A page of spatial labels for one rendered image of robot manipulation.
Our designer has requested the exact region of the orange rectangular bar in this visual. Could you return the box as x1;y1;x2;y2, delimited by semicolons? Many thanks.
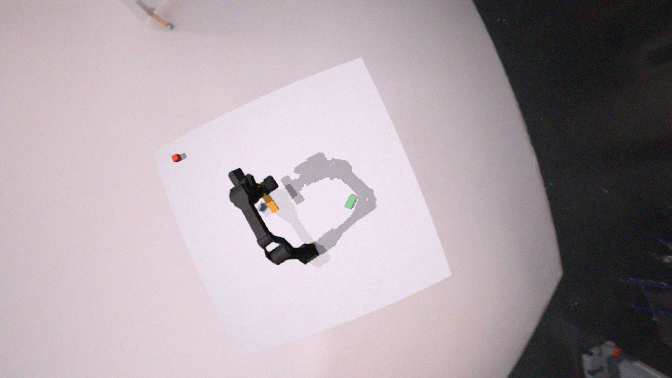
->
262;193;279;214

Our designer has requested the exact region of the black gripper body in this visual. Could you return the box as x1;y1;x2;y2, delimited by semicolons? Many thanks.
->
251;175;279;202

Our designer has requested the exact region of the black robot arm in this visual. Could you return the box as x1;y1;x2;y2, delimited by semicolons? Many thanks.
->
228;168;319;265

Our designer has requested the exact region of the small green block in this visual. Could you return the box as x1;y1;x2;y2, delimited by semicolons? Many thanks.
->
344;195;356;210

